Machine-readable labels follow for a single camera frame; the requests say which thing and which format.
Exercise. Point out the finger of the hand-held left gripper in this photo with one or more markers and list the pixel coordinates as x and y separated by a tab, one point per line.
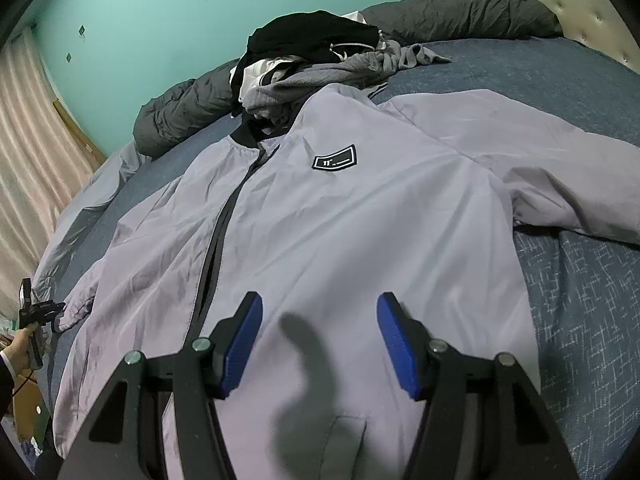
57	310

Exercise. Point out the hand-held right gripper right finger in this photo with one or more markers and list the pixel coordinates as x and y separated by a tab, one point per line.
397	345

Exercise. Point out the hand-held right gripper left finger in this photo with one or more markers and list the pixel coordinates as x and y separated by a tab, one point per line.
242	345

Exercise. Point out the light grey zip jacket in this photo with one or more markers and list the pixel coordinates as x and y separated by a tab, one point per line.
325	220

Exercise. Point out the person's left forearm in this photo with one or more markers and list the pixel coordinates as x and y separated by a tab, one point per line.
6	380

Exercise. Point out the pile of clothes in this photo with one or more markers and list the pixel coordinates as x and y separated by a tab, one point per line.
300	35

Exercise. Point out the person's left hand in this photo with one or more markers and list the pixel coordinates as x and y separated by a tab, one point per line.
21	347

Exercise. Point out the cardboard box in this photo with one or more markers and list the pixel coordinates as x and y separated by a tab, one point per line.
27	410

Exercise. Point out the pink curtain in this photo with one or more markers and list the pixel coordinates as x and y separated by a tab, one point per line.
30	160

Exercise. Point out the blue speckled bedspread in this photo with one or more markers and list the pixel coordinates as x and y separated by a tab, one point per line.
575	310

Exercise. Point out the grey sweatshirt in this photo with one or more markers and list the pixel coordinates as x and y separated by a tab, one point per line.
300	85

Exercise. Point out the white garment with black trim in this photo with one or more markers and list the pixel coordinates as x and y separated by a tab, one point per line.
255	77

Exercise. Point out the cream tufted headboard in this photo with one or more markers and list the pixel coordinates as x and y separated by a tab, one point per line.
575	0

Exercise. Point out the wooden frame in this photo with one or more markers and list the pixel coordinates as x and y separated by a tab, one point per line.
75	127

